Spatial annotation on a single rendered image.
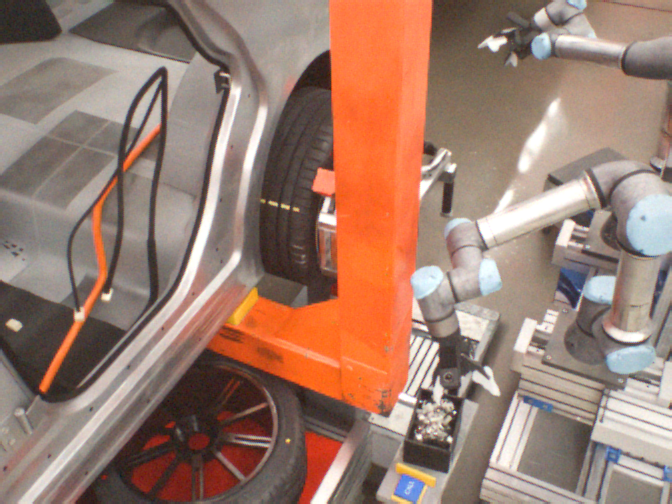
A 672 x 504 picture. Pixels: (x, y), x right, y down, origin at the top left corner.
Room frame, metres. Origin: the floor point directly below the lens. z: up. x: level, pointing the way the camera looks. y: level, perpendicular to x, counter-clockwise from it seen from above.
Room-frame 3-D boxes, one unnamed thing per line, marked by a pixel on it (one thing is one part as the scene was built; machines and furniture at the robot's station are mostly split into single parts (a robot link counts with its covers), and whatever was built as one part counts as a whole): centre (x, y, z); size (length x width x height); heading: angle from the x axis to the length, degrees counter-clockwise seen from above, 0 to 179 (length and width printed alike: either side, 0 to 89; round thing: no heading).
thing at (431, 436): (1.31, -0.28, 0.51); 0.20 x 0.14 x 0.13; 160
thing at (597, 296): (1.36, -0.70, 0.98); 0.13 x 0.12 x 0.14; 4
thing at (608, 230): (1.80, -0.92, 0.87); 0.15 x 0.15 x 0.10
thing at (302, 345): (1.61, 0.19, 0.69); 0.52 x 0.17 x 0.35; 62
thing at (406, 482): (1.14, -0.19, 0.47); 0.07 x 0.07 x 0.02; 62
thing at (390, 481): (1.29, -0.27, 0.44); 0.43 x 0.17 x 0.03; 152
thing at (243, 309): (1.69, 0.34, 0.71); 0.14 x 0.14 x 0.05; 62
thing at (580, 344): (1.36, -0.70, 0.87); 0.15 x 0.15 x 0.10
